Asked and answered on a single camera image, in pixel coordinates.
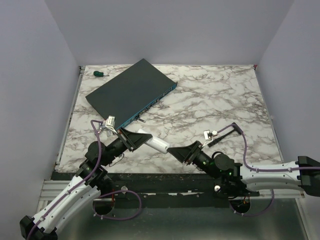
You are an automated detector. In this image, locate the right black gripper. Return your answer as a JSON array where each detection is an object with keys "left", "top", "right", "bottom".
[{"left": 167, "top": 140, "right": 219, "bottom": 179}]

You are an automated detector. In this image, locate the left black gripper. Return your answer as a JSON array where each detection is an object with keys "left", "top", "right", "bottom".
[{"left": 102, "top": 126, "right": 152, "bottom": 167}]

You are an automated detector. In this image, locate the white remote control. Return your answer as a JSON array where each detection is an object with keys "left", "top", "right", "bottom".
[{"left": 144, "top": 135, "right": 171, "bottom": 154}]

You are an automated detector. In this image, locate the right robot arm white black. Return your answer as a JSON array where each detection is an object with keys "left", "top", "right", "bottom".
[{"left": 167, "top": 141, "right": 320, "bottom": 197}]

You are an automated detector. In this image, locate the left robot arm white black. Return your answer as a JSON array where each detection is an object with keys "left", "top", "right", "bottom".
[{"left": 19, "top": 128, "right": 152, "bottom": 240}]

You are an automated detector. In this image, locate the chrome metal fitting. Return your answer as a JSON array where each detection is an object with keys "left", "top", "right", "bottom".
[{"left": 97, "top": 123, "right": 111, "bottom": 137}]

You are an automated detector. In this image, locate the black rectangular bar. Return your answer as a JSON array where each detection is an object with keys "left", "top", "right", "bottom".
[{"left": 207, "top": 122, "right": 243, "bottom": 148}]

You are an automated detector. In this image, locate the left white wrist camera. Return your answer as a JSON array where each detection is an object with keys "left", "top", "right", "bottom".
[{"left": 102, "top": 115, "right": 116, "bottom": 130}]

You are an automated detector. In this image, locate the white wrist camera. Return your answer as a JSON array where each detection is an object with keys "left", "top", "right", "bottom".
[
  {"left": 102, "top": 115, "right": 116, "bottom": 130},
  {"left": 202, "top": 130, "right": 218, "bottom": 147}
]

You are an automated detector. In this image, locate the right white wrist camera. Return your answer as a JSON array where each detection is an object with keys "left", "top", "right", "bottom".
[{"left": 202, "top": 130, "right": 218, "bottom": 147}]

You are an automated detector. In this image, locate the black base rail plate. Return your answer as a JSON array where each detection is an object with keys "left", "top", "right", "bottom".
[{"left": 51, "top": 171, "right": 292, "bottom": 208}]

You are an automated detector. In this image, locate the dark network switch blue front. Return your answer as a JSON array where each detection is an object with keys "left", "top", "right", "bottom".
[{"left": 85, "top": 59, "right": 178, "bottom": 130}]

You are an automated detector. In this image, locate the green handled screwdriver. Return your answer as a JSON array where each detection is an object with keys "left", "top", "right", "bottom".
[{"left": 93, "top": 70, "right": 109, "bottom": 78}]

